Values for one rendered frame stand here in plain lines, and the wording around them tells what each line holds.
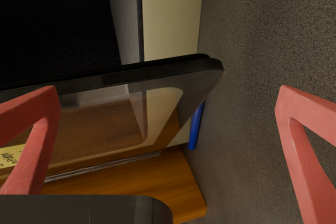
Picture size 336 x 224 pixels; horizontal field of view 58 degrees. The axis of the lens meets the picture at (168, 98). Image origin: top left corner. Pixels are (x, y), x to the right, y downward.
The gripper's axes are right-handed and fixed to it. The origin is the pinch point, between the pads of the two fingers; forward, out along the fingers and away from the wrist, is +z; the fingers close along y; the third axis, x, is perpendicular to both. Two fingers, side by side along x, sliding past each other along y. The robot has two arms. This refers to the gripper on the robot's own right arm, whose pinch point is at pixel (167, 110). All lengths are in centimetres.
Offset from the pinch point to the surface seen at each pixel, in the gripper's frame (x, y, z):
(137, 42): 8.2, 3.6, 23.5
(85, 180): 32.6, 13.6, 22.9
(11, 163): 14.3, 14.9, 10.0
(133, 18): 5.9, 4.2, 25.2
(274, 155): 11.6, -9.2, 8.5
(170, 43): 8.5, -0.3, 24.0
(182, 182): 33.0, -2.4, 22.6
